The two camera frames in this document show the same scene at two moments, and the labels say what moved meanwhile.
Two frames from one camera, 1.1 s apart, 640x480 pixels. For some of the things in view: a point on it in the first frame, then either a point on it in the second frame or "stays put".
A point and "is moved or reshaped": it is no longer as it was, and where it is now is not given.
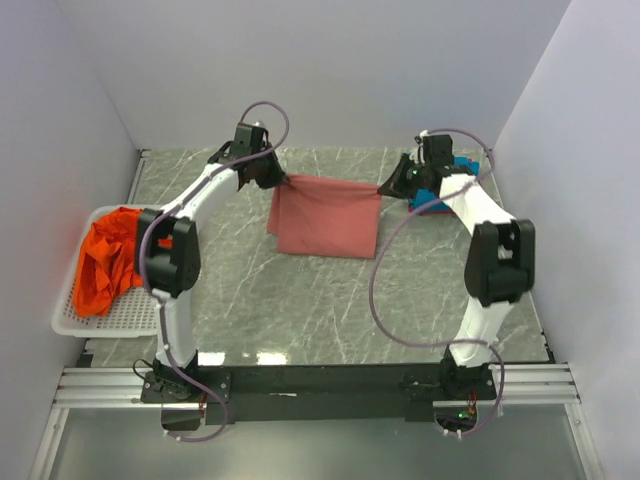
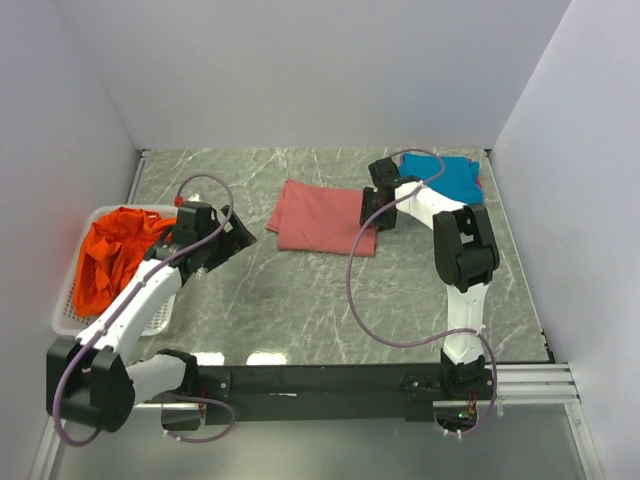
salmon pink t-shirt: x=323 y=217 is moved or reshaped
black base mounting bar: x=289 y=393 stays put
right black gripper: x=395 y=185 → x=369 y=195
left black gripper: x=277 y=176 → x=234 y=240
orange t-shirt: x=107 y=261 stays put
